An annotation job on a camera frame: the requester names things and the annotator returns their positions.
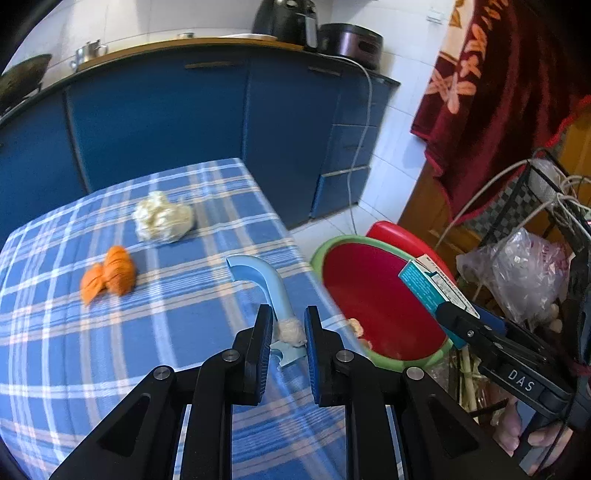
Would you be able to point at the person's right hand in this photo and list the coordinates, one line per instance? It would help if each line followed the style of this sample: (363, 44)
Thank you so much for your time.
(549, 441)

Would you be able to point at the steel kettle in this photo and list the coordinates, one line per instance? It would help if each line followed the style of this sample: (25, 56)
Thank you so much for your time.
(90, 53)

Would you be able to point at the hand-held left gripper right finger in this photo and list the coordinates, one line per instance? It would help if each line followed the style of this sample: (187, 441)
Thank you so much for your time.
(310, 355)

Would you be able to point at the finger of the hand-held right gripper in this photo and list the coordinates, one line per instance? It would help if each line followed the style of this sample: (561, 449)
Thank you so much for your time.
(466, 330)
(496, 318)

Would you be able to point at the dark rice cooker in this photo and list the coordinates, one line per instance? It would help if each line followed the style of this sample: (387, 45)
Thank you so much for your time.
(351, 44)

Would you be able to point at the white plate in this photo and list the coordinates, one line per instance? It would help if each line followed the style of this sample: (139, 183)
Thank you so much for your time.
(247, 37)

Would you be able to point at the orange cloth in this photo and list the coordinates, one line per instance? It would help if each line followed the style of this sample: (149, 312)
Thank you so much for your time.
(115, 272)

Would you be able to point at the small white tissue ball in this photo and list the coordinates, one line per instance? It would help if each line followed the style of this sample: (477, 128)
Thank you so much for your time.
(291, 331)

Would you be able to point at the blue plaid tablecloth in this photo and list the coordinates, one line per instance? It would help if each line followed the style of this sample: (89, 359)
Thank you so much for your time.
(138, 346)

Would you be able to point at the clear plastic bag with contents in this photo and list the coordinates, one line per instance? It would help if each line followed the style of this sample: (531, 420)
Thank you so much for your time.
(517, 267)

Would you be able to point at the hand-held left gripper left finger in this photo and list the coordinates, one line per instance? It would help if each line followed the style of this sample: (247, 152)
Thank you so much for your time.
(264, 355)

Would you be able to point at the red printed cloth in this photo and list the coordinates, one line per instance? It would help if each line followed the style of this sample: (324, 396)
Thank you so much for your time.
(503, 92)

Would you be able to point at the white wall socket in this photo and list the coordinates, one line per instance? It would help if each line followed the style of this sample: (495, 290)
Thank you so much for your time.
(435, 14)

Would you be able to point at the pale food scrap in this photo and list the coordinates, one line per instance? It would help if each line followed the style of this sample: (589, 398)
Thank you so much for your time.
(355, 326)

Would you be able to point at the teal cardboard box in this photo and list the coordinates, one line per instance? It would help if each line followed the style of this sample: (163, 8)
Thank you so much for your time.
(420, 281)

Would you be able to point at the black air fryer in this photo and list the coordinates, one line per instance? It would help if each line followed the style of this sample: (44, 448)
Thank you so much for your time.
(281, 21)

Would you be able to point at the light blue plastic hook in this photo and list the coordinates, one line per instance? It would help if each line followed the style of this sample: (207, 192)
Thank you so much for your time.
(272, 286)

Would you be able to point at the wooden door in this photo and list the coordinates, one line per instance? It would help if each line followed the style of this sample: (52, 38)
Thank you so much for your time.
(429, 207)

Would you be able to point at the crumpled clear plastic bag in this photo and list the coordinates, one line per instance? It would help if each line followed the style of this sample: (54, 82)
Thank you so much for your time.
(161, 219)

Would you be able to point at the black wok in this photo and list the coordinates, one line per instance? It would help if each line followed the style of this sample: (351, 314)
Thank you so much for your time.
(23, 76)

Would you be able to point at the blue kitchen cabinet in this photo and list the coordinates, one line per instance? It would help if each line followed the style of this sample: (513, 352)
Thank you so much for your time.
(184, 115)

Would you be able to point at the pink plastic bag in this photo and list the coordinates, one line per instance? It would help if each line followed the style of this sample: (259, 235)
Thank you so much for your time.
(508, 434)

